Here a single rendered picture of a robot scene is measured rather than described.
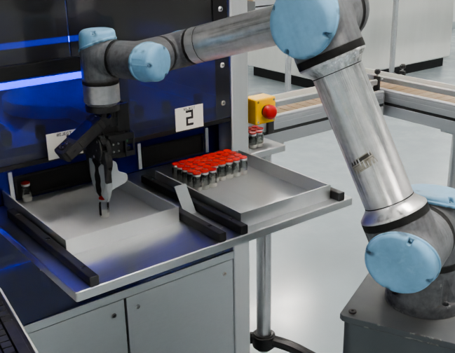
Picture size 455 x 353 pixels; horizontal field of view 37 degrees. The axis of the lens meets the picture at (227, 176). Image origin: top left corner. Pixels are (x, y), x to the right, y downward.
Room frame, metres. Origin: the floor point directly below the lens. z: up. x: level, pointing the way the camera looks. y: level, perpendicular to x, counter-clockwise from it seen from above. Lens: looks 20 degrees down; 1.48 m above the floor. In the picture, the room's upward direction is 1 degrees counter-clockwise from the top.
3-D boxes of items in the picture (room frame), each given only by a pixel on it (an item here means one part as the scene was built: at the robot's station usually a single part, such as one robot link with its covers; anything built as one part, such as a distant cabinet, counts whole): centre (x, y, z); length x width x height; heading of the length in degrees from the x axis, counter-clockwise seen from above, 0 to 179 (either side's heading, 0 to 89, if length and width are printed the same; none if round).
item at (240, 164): (1.60, 0.02, 0.91); 0.18 x 0.02 x 0.05; 127
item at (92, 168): (1.42, 0.27, 0.97); 0.06 x 0.03 x 0.09; 127
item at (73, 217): (1.41, 0.31, 0.90); 0.34 x 0.26 x 0.04; 37
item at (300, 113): (2.15, -0.23, 0.92); 0.69 x 0.16 x 0.16; 127
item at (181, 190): (1.37, 0.06, 0.91); 0.14 x 0.03 x 0.06; 36
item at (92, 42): (1.40, 0.25, 1.23); 0.09 x 0.08 x 0.11; 59
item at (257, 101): (1.86, -0.09, 1.00); 0.08 x 0.07 x 0.07; 37
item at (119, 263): (1.46, 0.13, 0.87); 0.70 x 0.48 x 0.02; 127
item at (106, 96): (1.40, 0.26, 1.15); 0.08 x 0.08 x 0.05
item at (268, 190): (1.53, -0.03, 0.90); 0.34 x 0.26 x 0.04; 37
